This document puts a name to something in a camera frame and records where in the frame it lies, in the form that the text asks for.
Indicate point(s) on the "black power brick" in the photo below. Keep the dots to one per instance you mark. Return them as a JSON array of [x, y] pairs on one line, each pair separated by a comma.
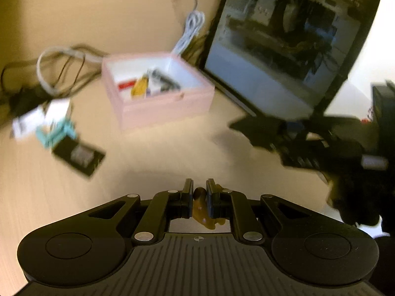
[[24, 98]]

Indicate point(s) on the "white power adapter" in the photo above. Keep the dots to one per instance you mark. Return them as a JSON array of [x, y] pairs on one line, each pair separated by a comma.
[[58, 109]]

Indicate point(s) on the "pink cardboard box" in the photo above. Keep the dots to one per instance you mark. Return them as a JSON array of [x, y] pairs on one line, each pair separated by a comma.
[[160, 111]]

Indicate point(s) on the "clear bag of black parts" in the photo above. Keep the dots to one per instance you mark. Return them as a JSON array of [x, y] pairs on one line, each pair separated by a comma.
[[163, 80]]

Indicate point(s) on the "black plate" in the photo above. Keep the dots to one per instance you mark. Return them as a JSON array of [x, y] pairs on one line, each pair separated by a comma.
[[78, 157]]

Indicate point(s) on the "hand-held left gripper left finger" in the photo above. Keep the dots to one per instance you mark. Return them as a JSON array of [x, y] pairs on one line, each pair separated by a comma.
[[188, 200]]

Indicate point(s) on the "white battery charger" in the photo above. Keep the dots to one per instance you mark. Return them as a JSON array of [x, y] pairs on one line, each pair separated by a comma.
[[26, 125]]

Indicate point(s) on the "computer monitor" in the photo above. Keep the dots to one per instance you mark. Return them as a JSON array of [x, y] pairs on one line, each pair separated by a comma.
[[277, 52]]

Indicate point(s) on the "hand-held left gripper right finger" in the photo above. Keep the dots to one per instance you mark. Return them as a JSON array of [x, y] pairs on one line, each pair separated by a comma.
[[213, 202]]

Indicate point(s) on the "teal plastic tool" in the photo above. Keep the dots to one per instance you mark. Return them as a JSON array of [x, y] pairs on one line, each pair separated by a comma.
[[57, 134]]

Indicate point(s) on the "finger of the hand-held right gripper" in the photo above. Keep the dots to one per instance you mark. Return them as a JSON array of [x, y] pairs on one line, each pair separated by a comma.
[[262, 128], [270, 148]]

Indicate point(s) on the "brown figurine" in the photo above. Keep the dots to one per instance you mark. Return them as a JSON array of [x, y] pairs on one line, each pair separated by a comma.
[[200, 212]]

